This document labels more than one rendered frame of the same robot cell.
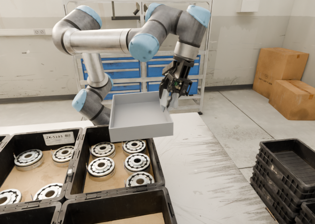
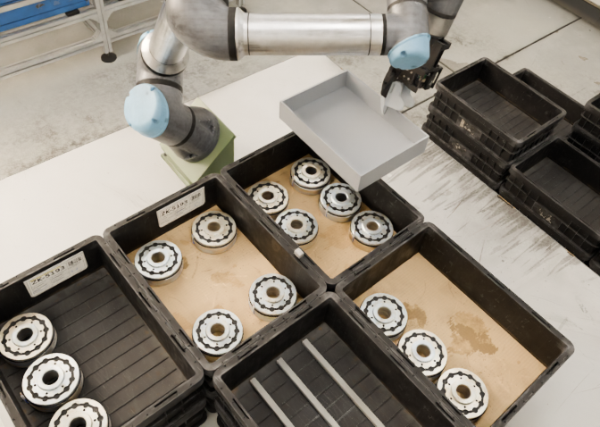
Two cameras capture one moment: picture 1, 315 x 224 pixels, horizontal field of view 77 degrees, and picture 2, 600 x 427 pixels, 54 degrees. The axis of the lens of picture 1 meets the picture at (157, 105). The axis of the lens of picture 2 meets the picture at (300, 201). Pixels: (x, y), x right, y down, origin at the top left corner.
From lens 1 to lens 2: 0.89 m
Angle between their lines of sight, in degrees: 36
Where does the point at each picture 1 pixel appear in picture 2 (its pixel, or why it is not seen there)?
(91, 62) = not seen: hidden behind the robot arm
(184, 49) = (441, 27)
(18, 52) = not seen: outside the picture
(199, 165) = not seen: hidden behind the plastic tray
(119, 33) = (367, 30)
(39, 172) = (199, 274)
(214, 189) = (430, 195)
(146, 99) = (327, 89)
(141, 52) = (413, 62)
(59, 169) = (225, 257)
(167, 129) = (420, 146)
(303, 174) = (502, 120)
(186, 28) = not seen: outside the picture
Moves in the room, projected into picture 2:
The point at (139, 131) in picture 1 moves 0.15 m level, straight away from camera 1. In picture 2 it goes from (391, 163) to (347, 121)
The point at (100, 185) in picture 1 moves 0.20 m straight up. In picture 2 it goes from (313, 253) to (323, 197)
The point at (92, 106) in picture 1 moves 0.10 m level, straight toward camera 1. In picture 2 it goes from (181, 118) to (210, 138)
